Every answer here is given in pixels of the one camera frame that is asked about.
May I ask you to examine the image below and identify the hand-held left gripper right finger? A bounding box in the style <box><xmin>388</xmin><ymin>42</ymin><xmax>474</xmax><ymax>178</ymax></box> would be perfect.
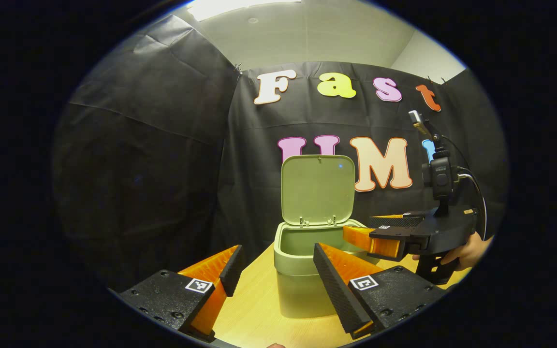
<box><xmin>313</xmin><ymin>242</ymin><xmax>448</xmax><ymax>340</ymax></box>

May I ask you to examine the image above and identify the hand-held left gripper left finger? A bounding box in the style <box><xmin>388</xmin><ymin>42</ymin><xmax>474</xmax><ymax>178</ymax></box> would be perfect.
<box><xmin>118</xmin><ymin>244</ymin><xmax>247</xmax><ymax>340</ymax></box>

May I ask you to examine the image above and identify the black camera cable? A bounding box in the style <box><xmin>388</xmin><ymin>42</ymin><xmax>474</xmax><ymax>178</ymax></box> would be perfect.
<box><xmin>440</xmin><ymin>135</ymin><xmax>488</xmax><ymax>240</ymax></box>

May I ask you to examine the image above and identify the green desktop garbage bin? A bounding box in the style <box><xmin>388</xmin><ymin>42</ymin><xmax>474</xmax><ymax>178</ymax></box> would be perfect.
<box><xmin>273</xmin><ymin>155</ymin><xmax>381</xmax><ymax>319</ymax></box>

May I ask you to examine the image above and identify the black backdrop cloth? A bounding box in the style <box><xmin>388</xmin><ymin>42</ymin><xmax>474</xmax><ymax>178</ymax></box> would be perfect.
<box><xmin>51</xmin><ymin>14</ymin><xmax>509</xmax><ymax>290</ymax></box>

